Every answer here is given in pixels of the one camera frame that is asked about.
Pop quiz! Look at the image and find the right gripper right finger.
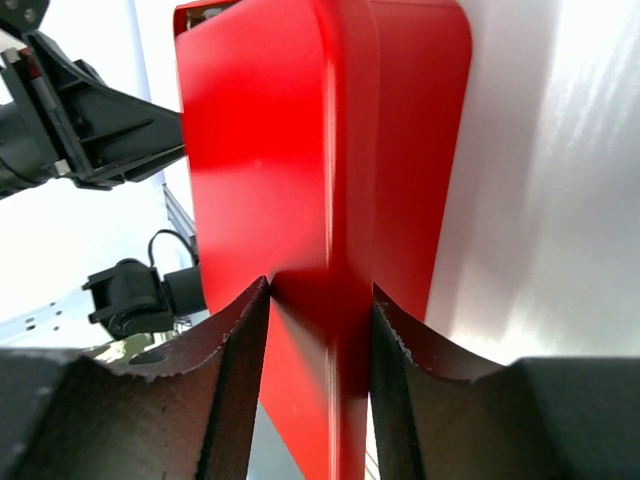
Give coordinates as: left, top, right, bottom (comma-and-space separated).
370, 289, 639, 479

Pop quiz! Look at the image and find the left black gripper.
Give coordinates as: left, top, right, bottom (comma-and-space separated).
1, 30, 185, 198

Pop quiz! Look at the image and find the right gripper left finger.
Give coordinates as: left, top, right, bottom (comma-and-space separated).
1, 277, 270, 479

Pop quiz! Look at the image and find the red box lid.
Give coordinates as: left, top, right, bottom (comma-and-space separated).
172, 0, 381, 480

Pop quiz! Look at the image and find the red square chocolate box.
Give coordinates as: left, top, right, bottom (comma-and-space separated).
372, 1, 473, 320

